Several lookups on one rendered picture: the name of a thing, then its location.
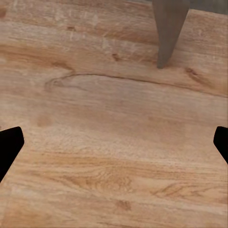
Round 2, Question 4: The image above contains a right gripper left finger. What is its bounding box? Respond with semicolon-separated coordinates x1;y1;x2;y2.
0;126;24;182

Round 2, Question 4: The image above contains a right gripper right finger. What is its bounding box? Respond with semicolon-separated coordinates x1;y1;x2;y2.
213;126;228;164

